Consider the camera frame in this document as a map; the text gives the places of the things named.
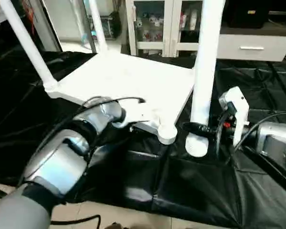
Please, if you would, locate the white plastic table leg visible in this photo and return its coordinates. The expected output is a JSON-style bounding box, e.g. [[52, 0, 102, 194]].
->
[[87, 0, 108, 56], [0, 0, 61, 96], [184, 0, 227, 158]]

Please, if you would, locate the white plastic table top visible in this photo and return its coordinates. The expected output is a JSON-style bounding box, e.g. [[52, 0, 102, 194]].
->
[[44, 52, 196, 146]]

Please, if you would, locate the black mat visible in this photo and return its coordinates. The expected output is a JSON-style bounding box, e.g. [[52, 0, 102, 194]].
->
[[0, 49, 286, 229]]

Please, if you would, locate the white drawer unit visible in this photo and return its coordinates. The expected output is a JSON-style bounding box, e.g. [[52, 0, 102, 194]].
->
[[215, 33, 286, 63]]

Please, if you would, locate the white glass-door cabinet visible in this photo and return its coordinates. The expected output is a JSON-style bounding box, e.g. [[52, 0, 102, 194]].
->
[[125, 0, 206, 58]]

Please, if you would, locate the black box with orange label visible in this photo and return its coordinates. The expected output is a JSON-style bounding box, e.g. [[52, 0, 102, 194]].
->
[[227, 0, 270, 30]]

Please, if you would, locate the light blue plastic stand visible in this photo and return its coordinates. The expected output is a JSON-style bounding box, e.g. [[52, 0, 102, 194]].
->
[[80, 30, 99, 46]]

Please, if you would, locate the black floor cable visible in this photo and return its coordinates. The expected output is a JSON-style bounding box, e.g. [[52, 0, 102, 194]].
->
[[49, 214, 102, 227]]

